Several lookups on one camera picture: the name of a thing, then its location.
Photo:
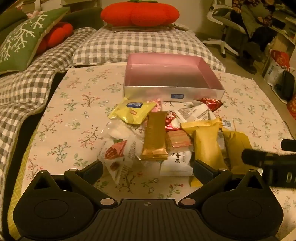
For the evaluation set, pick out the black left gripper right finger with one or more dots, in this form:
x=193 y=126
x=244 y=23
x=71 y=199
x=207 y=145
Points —
x=213 y=181

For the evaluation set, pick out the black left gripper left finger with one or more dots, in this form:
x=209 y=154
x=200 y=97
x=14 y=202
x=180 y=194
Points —
x=82 y=182

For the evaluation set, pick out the white monkey logo packet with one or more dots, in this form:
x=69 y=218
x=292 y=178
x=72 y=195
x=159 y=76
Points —
x=177 y=165

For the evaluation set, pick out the white nut snack packet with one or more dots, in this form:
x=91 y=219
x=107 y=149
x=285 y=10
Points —
x=119 y=155

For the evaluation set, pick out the dark yellow pastry packet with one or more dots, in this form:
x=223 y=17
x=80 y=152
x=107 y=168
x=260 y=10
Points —
x=236 y=143

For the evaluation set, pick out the clear wafer biscuit packet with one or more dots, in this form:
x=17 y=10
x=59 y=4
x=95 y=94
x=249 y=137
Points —
x=178 y=139

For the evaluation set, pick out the clear white snack packet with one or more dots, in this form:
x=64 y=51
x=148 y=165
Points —
x=118 y=129

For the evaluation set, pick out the gold bar snack packet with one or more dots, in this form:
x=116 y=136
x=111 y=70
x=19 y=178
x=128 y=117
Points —
x=154 y=148

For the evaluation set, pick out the white printed snack packet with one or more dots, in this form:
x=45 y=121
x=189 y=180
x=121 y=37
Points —
x=196 y=113

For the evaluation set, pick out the red white candy packet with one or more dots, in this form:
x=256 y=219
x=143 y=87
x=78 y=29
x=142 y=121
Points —
x=172 y=122

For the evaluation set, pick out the dark red snack packet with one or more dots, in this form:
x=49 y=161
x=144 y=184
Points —
x=213 y=104

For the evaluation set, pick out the yellow snack packet blue label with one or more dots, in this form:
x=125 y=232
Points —
x=132 y=112

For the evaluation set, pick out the pink floral snack packet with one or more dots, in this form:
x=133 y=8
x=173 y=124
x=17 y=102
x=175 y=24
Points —
x=158 y=105

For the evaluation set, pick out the floral tablecloth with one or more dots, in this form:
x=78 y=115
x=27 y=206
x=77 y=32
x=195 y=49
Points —
x=147 y=203

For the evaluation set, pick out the white paper bag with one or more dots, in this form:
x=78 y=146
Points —
x=273 y=72

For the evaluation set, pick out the pink silver cardboard box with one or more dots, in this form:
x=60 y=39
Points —
x=170 y=77

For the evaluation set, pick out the red gift bag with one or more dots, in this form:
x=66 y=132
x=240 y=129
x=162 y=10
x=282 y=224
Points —
x=281 y=58

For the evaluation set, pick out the grey checked quilt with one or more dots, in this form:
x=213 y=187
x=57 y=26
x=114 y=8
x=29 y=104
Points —
x=97 y=51

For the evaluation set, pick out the small red pumpkin cushion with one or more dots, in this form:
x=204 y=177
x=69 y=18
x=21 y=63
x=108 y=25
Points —
x=60 y=32

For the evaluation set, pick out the green snowflake pillow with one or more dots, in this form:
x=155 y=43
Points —
x=20 y=46

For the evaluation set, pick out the person in dark clothes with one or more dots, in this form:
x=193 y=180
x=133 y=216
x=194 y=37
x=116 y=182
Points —
x=256 y=18

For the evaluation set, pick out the white office chair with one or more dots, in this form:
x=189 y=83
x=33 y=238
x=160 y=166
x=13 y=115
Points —
x=219 y=13

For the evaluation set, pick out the large red pumpkin cushion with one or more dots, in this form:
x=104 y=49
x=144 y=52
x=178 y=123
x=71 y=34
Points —
x=139 y=13

